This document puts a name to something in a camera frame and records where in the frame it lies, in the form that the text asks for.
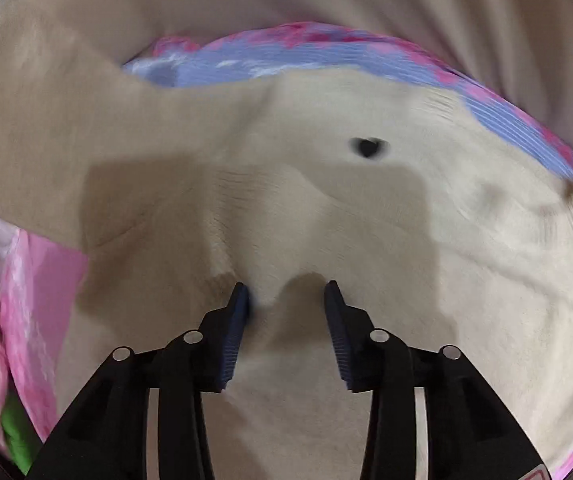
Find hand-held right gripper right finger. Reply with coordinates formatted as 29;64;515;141
323;280;550;480

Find pink patterned cloth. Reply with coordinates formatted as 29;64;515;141
0;228;90;445

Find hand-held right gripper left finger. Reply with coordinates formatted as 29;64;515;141
25;282;252;480

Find cream knit garment black hearts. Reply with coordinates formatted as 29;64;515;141
0;0;573;480

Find purple pink printed cloth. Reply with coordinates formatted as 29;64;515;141
122;21;573;196

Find green cloth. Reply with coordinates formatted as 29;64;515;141
0;393;42;476

